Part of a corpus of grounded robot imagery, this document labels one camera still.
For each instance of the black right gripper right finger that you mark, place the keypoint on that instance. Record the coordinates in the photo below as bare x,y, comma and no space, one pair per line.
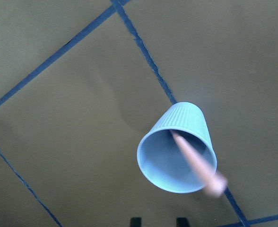
182,222

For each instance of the blue ribbed plastic cup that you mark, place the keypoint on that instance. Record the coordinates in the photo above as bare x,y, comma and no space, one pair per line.
159,158

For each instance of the pink chopstick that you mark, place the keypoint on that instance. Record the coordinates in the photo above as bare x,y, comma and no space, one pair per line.
215,183

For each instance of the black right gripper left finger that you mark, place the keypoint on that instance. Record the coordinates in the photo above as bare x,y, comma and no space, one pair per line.
135,222

